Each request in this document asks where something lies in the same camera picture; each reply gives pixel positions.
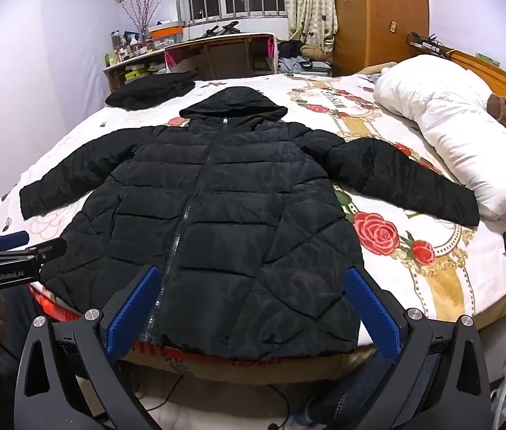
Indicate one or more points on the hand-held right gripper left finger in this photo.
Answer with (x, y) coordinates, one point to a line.
(132, 313)

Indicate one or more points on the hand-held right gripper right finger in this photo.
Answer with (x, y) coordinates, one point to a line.
(371, 309)

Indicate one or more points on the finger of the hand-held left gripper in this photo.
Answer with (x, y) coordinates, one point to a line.
(49, 249)
(9, 239)

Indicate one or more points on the black hooded puffer jacket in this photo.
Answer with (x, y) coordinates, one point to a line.
(235, 188)

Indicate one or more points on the pile of clothes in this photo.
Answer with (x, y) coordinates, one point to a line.
(295, 53)

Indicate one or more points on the bed with red striped edge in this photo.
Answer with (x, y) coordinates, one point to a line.
(235, 371)

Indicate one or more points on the white rose-print blanket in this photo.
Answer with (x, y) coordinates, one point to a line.
(82, 130)

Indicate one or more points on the folded black garment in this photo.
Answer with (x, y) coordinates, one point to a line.
(150, 92)

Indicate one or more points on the low wooden shelf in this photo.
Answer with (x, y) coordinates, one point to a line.
(132, 74)

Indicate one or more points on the white duvet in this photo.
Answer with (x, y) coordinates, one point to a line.
(454, 121)

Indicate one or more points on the cluster of bottles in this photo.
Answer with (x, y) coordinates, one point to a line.
(123, 47)

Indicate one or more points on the grey cloth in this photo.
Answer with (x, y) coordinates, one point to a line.
(376, 76)

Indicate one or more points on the tan cloth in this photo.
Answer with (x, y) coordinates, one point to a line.
(369, 69)

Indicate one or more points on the clear box with orange lid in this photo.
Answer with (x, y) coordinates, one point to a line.
(165, 36)

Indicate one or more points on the pink blossom branches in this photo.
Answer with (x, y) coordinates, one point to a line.
(143, 13)

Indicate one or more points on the white-edged wooden desk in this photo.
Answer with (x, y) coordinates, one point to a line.
(230, 56)

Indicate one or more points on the black folding stand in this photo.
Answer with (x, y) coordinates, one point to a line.
(208, 32)
(231, 27)

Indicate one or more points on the wooden headboard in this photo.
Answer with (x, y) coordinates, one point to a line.
(499, 71)

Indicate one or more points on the black power strip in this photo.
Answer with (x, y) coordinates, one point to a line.
(427, 45)

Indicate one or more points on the green packet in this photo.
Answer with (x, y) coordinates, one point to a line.
(485, 59)

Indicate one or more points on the wooden wardrobe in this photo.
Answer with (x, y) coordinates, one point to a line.
(378, 18)

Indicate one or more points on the heart-print curtain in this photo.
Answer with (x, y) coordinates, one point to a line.
(311, 4)

